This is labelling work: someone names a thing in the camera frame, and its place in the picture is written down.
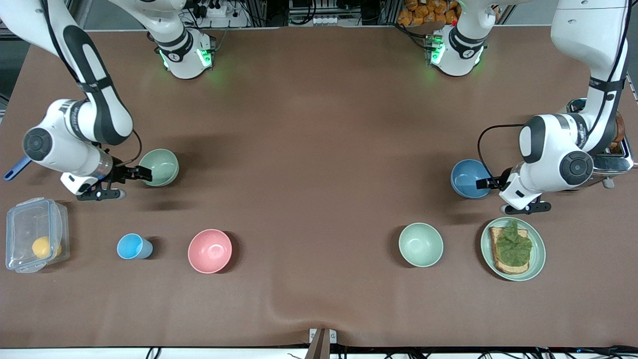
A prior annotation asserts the blue bowl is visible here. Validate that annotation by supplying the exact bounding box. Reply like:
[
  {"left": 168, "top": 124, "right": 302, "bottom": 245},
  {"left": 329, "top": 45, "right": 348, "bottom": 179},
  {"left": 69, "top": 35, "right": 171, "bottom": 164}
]
[{"left": 451, "top": 159, "right": 494, "bottom": 199}]

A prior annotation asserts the pale green bowl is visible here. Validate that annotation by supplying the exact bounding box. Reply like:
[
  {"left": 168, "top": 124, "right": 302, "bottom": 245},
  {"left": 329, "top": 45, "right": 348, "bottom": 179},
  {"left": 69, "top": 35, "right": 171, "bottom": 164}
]
[
  {"left": 398, "top": 222, "right": 444, "bottom": 268},
  {"left": 138, "top": 149, "right": 179, "bottom": 187}
]

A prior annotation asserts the pink bowl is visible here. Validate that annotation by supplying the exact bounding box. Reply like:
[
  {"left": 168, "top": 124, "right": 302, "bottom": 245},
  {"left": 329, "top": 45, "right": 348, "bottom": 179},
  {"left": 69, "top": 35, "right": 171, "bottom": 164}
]
[{"left": 187, "top": 229, "right": 233, "bottom": 274}]

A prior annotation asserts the green lettuce leaf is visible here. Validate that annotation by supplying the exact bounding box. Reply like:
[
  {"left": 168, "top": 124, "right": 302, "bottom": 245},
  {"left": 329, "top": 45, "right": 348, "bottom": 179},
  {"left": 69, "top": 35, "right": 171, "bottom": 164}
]
[{"left": 494, "top": 220, "right": 533, "bottom": 267}]

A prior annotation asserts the blue plastic cup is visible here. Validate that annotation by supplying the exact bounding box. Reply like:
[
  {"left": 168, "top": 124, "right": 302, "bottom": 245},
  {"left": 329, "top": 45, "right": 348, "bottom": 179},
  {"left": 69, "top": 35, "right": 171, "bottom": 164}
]
[{"left": 117, "top": 233, "right": 154, "bottom": 260}]

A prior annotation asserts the toast slice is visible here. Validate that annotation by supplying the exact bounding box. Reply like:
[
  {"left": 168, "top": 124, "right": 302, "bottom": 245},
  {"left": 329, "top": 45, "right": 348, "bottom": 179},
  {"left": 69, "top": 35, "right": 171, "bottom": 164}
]
[{"left": 489, "top": 227, "right": 530, "bottom": 275}]

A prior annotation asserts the pale green plate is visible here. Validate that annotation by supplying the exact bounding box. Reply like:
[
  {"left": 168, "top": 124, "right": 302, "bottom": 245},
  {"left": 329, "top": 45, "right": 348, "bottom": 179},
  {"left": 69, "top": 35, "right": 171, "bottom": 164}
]
[{"left": 480, "top": 217, "right": 546, "bottom": 282}]

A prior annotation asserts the yellow lemon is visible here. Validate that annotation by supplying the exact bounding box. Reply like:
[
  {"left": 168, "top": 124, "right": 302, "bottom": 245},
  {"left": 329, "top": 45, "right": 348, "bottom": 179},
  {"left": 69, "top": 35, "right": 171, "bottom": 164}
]
[{"left": 32, "top": 236, "right": 63, "bottom": 259}]

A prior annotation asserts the clear plastic lidded container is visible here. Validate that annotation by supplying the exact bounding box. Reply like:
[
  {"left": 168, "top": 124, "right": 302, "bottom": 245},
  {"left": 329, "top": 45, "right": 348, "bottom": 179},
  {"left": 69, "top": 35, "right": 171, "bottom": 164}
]
[{"left": 5, "top": 197, "right": 70, "bottom": 274}]

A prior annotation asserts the cream and chrome toaster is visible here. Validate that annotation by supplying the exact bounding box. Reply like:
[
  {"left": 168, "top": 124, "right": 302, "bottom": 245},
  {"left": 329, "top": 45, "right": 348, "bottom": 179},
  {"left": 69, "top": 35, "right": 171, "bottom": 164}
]
[{"left": 566, "top": 98, "right": 636, "bottom": 190}]

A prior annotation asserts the brown bread slice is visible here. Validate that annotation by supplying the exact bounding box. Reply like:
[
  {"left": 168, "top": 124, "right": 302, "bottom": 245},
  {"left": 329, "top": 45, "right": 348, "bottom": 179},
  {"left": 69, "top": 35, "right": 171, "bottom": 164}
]
[{"left": 611, "top": 112, "right": 626, "bottom": 150}]

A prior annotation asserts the brown table cloth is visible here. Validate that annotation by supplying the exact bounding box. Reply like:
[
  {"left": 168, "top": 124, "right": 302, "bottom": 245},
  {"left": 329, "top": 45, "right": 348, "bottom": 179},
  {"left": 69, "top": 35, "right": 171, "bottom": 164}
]
[{"left": 0, "top": 26, "right": 638, "bottom": 349}]

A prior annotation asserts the bag of orange snacks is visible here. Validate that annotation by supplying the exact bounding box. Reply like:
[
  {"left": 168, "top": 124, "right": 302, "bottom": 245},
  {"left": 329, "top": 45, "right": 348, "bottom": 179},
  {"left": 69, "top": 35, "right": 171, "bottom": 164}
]
[{"left": 397, "top": 0, "right": 459, "bottom": 26}]

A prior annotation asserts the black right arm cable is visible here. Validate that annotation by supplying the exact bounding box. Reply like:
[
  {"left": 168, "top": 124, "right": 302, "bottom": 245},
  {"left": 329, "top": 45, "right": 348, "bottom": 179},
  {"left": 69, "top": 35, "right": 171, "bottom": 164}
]
[{"left": 112, "top": 130, "right": 143, "bottom": 168}]

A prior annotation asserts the black pot with blue handle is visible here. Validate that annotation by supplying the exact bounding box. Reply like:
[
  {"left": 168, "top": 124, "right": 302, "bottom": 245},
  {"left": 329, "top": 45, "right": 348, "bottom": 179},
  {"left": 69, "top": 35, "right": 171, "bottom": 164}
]
[{"left": 3, "top": 156, "right": 31, "bottom": 181}]

